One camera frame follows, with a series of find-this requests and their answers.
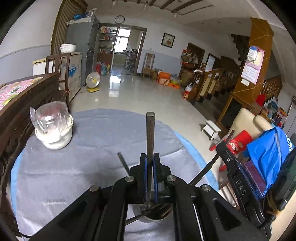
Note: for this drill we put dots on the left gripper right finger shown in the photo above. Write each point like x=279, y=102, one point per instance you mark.
x=157, y=174

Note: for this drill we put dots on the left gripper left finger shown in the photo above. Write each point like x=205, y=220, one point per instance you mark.
x=142, y=178

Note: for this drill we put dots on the dark chopstick two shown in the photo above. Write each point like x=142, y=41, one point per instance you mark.
x=123, y=162

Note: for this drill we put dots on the dark chopstick three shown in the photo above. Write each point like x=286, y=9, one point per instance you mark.
x=150, y=121

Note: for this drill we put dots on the dark chopstick seven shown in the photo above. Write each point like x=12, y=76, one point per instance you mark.
x=211, y=163

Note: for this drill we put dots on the dark chopstick one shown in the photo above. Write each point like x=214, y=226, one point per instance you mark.
x=138, y=216

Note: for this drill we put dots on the grey metal utensil cup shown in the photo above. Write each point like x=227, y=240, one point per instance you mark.
x=160, y=212

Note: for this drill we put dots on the small white step stool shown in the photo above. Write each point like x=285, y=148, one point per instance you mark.
x=211, y=129

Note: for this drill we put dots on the red plastic child chair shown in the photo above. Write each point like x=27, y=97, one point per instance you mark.
x=235, y=145

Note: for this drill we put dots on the orange cardboard box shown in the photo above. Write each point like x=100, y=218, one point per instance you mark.
x=163, y=78

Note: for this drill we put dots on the cream sofa armchair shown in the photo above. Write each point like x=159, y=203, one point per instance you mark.
x=255, y=125

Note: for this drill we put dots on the white bowl with plastic bag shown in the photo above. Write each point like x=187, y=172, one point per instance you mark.
x=53, y=124

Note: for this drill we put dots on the round electric heater fan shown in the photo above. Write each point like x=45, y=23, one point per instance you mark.
x=92, y=82

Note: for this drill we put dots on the carved dark wooden bench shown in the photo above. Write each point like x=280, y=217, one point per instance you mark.
x=16, y=128

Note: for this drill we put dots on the grey refrigerator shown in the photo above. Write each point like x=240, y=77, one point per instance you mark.
x=83, y=33

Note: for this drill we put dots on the white chest freezer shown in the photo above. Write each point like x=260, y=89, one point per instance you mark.
x=68, y=65

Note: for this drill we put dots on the wooden chair by wall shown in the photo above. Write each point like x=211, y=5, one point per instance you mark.
x=147, y=69

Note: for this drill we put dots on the framed wall picture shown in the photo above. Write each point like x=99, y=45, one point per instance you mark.
x=168, y=40

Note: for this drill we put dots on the pink wall calendar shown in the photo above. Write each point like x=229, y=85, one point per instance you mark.
x=253, y=64

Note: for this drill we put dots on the round wall clock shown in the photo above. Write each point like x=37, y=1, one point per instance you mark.
x=119, y=19

